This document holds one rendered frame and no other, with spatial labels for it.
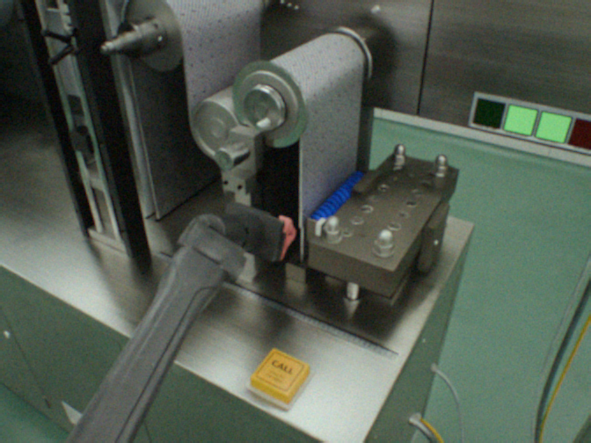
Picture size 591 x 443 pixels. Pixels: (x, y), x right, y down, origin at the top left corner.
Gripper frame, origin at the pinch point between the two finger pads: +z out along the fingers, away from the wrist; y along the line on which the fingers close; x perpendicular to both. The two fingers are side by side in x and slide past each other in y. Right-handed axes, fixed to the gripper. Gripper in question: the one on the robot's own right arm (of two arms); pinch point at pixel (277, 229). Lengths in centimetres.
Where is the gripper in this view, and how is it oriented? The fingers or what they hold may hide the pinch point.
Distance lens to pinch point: 84.7
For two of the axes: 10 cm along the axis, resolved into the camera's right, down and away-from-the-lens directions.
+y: 8.6, 2.8, -4.2
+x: 2.4, -9.6, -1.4
